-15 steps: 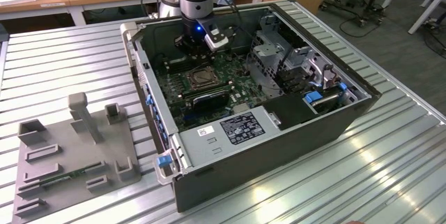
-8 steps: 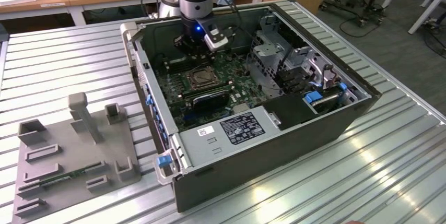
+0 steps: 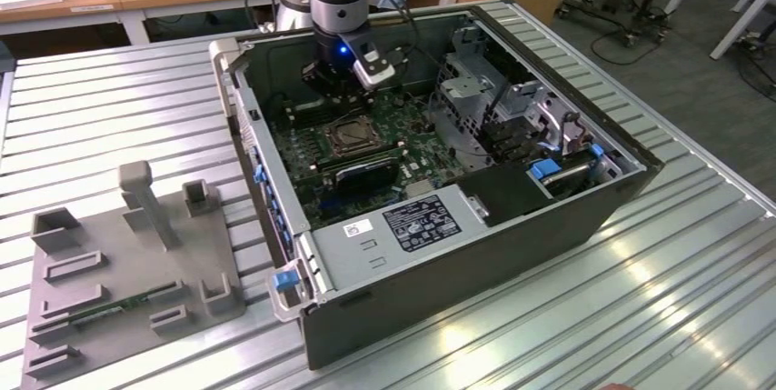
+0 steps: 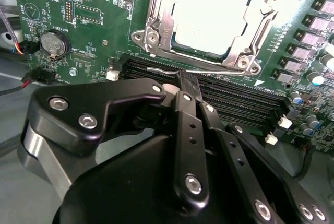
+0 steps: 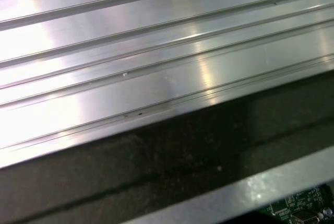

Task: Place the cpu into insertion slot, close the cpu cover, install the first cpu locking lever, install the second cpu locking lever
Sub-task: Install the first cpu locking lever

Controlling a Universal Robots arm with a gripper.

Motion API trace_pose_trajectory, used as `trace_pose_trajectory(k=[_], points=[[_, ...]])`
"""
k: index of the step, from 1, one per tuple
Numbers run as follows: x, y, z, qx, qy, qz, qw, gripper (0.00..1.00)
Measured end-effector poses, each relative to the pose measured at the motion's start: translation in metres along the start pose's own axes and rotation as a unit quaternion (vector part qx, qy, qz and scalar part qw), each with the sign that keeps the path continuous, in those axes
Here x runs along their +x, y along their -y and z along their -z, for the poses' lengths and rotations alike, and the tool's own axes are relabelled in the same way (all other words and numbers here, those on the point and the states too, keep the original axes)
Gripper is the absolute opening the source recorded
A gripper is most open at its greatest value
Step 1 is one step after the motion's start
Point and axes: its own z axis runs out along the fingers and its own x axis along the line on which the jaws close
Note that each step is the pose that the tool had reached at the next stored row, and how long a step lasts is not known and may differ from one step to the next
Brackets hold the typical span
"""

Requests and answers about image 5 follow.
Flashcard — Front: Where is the green motherboard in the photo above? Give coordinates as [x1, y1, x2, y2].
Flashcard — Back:
[262, 184, 334, 224]

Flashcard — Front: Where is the black PC case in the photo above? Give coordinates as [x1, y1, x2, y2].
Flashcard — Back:
[0, 71, 334, 224]

